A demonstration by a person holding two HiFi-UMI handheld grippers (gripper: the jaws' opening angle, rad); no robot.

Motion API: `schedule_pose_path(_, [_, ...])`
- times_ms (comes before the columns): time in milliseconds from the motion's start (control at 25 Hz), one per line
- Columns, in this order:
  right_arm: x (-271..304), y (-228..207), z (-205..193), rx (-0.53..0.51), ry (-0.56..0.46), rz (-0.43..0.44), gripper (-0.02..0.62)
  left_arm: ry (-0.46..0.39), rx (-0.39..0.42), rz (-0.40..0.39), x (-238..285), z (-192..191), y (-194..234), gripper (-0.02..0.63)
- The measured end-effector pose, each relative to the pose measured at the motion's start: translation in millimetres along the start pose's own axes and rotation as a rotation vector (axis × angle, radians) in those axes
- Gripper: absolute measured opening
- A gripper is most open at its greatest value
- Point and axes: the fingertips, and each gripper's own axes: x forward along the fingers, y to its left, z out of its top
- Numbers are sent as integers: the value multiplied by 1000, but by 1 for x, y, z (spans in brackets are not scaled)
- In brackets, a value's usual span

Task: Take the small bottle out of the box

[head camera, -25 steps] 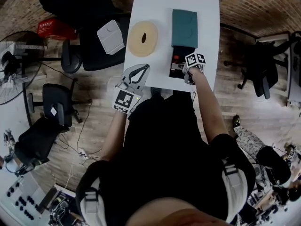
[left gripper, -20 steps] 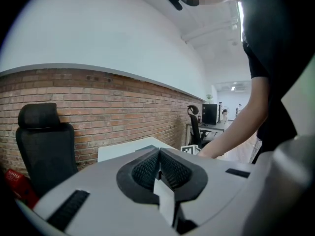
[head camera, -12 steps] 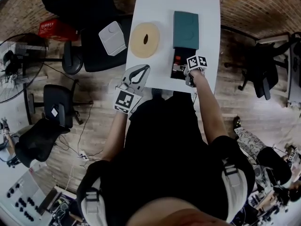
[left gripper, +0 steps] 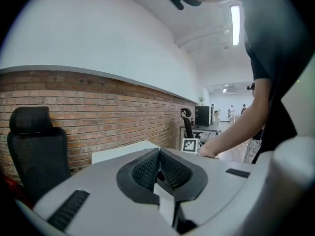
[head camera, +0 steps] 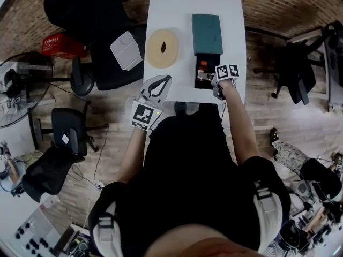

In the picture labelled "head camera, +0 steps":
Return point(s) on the white table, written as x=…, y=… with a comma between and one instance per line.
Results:
x=171, y=9

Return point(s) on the red box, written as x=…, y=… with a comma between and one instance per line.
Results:
x=61, y=45

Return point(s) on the black office chair with headrest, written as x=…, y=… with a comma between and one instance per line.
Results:
x=80, y=7

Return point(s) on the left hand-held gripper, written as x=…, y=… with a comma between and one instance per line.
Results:
x=142, y=115

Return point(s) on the cluttered work desk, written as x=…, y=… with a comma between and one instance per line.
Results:
x=308, y=223

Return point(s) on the black pedestal fan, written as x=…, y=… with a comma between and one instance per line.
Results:
x=10, y=82

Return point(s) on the person's right forearm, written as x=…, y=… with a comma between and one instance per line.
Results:
x=238, y=122

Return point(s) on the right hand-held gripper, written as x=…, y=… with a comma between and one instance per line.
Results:
x=226, y=72

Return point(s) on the person's left forearm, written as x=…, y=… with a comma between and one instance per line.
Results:
x=132, y=154

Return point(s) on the person's black shoe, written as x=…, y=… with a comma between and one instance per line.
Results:
x=180, y=108

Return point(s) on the dark teal box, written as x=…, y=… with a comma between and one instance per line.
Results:
x=206, y=33

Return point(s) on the white panel with black pieces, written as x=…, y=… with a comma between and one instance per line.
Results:
x=37, y=221

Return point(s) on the white power strip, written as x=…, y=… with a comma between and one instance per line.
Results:
x=99, y=185

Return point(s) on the person's face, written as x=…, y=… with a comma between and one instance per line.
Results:
x=203, y=245

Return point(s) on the person's black shirt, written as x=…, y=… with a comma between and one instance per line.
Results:
x=187, y=157

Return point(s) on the cream tape roll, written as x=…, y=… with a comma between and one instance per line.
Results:
x=155, y=49

